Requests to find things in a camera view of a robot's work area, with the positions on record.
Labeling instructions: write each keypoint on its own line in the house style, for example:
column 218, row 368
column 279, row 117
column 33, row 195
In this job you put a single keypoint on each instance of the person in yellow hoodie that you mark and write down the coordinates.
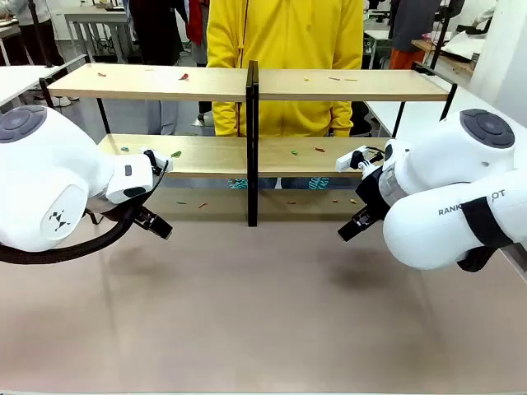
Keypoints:
column 288, row 41

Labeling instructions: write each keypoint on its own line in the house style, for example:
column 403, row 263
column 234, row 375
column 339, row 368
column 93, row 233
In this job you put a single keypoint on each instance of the bystander in orange trousers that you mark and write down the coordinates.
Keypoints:
column 411, row 24

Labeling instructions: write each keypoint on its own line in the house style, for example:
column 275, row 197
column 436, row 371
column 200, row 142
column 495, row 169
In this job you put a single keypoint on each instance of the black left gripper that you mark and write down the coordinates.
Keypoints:
column 144, row 215

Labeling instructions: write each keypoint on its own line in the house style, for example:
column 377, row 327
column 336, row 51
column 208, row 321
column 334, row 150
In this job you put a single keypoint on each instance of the white side table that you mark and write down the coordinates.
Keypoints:
column 24, row 78
column 385, row 117

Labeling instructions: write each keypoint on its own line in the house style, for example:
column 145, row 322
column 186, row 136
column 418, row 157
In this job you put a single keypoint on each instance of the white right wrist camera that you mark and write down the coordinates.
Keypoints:
column 345, row 162

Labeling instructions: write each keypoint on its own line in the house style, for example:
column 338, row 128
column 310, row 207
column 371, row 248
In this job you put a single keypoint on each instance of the wooden background table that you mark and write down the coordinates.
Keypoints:
column 461, row 61

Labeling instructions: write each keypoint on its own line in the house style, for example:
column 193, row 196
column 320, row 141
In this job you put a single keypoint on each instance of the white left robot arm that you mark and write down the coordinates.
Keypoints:
column 41, row 173

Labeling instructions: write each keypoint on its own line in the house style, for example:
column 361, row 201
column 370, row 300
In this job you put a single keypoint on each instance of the wooden shelf black frame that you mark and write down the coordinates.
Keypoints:
column 164, row 84
column 350, row 88

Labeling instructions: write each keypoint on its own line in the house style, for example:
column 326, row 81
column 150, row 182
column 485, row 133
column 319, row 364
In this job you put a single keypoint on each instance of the red jacket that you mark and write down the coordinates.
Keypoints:
column 195, row 20

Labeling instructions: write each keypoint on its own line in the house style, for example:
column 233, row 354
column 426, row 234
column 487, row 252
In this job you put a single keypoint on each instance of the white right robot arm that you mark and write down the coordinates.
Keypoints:
column 444, row 164

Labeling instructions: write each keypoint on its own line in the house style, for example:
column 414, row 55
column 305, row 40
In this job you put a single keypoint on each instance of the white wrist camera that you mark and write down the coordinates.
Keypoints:
column 345, row 162
column 168, row 165

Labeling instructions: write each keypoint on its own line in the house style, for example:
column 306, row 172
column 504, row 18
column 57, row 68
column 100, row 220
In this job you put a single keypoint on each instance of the grey background table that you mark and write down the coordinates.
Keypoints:
column 99, row 18

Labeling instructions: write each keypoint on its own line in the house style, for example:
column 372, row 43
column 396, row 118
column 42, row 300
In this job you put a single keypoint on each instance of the person's right forearm yellow sleeve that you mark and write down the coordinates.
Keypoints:
column 224, row 119

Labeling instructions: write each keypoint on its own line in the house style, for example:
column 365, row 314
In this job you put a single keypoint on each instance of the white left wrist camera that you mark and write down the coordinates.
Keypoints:
column 168, row 165

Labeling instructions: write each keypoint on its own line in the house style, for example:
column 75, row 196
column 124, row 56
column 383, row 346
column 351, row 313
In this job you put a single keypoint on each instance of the bystander in dark clothes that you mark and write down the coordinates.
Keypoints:
column 156, row 29

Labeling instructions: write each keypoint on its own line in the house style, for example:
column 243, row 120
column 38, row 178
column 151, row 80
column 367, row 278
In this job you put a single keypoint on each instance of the person's left forearm yellow sleeve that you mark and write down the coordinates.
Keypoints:
column 341, row 119

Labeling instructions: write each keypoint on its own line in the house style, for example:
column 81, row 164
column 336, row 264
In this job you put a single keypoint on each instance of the black tripod pole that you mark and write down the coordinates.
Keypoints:
column 39, row 33
column 440, row 33

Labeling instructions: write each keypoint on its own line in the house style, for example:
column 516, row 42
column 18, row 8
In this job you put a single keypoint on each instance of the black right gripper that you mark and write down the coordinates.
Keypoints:
column 370, row 189

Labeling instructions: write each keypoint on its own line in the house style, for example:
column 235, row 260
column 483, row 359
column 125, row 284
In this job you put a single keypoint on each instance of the bystander in black trousers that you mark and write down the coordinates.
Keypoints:
column 39, row 41

